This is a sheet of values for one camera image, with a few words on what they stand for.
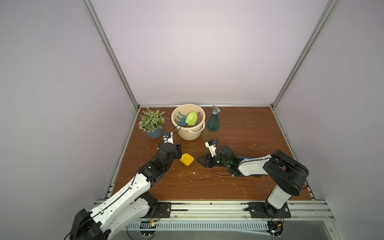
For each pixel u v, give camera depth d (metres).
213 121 1.00
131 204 0.60
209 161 0.76
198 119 0.97
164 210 0.73
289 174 0.46
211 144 0.79
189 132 0.85
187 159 0.90
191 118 1.00
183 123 1.00
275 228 0.71
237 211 0.74
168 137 0.66
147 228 0.72
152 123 0.90
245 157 0.67
